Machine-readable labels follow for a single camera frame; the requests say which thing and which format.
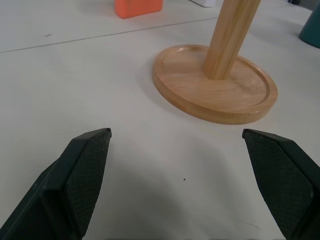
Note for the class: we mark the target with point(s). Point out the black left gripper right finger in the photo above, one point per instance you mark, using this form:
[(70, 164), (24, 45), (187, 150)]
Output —
[(285, 180)]

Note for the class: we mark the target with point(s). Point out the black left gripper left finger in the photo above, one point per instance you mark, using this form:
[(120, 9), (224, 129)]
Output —
[(72, 185)]

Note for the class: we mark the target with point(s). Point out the wooden stand with round base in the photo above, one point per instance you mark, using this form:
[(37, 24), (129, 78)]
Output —
[(220, 75)]

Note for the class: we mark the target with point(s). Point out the dark teal cup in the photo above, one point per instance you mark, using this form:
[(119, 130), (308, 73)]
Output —
[(311, 30)]

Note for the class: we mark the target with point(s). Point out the orange block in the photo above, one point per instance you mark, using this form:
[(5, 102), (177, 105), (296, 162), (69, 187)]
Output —
[(137, 7)]

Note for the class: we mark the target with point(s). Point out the white box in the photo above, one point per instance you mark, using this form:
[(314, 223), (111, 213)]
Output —
[(203, 2)]

